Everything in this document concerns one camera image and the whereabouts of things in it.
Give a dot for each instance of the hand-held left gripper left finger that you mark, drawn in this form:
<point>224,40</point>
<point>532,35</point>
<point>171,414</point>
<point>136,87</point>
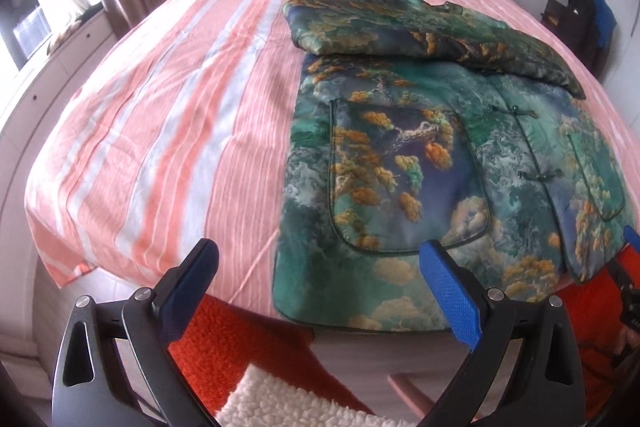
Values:
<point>192,277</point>

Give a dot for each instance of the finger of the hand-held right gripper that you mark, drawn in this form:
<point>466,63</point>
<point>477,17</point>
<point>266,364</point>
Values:
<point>627,292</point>
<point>632,239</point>

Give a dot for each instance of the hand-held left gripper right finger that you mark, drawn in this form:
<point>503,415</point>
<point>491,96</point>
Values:
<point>450,287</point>

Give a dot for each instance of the green printed padded jacket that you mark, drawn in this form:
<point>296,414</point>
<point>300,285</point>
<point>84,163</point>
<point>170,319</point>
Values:
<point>400,187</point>

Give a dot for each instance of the person's orange fleece jacket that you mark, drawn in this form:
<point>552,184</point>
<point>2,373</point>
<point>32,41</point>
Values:
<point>240,347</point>

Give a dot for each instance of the pink striped bedsheet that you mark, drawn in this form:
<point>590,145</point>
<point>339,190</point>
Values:
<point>175,107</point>

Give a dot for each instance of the dark jacket on chair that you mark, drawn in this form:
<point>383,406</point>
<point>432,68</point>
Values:
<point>582,27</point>

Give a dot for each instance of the blue garment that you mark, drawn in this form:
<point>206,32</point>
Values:
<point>605,14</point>

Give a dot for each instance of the white low cabinet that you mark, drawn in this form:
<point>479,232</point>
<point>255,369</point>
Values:
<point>30,107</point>

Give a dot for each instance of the window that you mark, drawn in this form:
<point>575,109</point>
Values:
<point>25,7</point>

